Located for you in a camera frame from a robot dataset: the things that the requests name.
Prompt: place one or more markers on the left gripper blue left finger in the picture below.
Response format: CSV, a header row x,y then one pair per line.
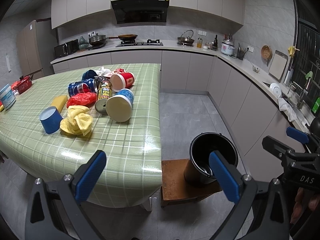
x,y
43,220

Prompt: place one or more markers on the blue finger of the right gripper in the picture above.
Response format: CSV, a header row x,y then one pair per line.
x,y
284,153
298,135

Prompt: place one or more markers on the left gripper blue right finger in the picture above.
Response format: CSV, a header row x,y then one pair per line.
x,y
265,200

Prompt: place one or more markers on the small blue paper cup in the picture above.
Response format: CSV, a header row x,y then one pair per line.
x,y
50,119

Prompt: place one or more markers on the yellow cloth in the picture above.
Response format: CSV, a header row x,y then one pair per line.
x,y
78,121

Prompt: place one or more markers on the yellow sponge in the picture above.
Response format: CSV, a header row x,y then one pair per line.
x,y
59,102

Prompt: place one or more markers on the red plastic bag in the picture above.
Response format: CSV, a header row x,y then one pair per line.
x,y
82,99

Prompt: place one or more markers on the blue white noodle cup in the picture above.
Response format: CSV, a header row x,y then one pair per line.
x,y
119,106

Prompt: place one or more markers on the yellow spray can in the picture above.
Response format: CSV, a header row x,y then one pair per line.
x,y
104,92

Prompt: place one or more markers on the blue pepsi can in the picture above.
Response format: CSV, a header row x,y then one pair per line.
x,y
83,86

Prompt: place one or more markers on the blue cloth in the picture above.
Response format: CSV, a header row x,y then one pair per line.
x,y
90,74

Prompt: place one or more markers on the red white noodle cup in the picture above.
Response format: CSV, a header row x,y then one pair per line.
x,y
122,80

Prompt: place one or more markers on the snack wrapper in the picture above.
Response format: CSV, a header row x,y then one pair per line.
x,y
102,71

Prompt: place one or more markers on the person's right hand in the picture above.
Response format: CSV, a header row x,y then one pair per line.
x,y
304,199

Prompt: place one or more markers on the white rag on counter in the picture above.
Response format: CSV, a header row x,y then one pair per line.
x,y
286,107

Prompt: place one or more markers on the white plate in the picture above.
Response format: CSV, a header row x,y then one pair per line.
x,y
276,90

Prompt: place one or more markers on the white cutting board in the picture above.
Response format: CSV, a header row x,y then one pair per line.
x,y
278,65

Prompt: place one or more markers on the green checkered tablecloth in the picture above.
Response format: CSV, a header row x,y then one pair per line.
x,y
133,168

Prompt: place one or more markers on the brown wooden stool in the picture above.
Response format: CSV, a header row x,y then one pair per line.
x,y
175,190

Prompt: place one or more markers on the round bamboo basket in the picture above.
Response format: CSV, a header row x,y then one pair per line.
x,y
266,52

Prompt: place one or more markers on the utensil holder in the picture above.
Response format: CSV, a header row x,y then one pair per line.
x,y
241,52

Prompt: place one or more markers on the white rice cooker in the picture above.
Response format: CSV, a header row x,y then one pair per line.
x,y
227,47

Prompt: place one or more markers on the dark sauce bottle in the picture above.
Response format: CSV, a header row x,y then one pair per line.
x,y
215,43

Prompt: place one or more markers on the white blue tub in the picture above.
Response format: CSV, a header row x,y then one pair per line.
x,y
7,97

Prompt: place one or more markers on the oil bottle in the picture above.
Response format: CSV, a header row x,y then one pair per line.
x,y
199,43

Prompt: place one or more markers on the pan with glass lid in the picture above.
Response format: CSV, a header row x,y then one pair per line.
x,y
186,39

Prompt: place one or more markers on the black microwave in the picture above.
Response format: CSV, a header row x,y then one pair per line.
x,y
67,48

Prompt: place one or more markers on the gas stove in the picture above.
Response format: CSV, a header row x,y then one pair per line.
x,y
148,42

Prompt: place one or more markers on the teal ceramic jar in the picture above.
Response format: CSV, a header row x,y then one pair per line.
x,y
83,44

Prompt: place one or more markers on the refrigerator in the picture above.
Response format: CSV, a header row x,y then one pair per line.
x,y
35,48

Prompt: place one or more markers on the covered black wok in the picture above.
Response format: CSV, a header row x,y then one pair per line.
x,y
97,40

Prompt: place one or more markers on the black range hood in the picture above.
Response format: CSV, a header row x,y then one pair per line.
x,y
138,11

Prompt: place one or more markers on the frying pan with handle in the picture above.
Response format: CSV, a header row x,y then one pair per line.
x,y
125,38

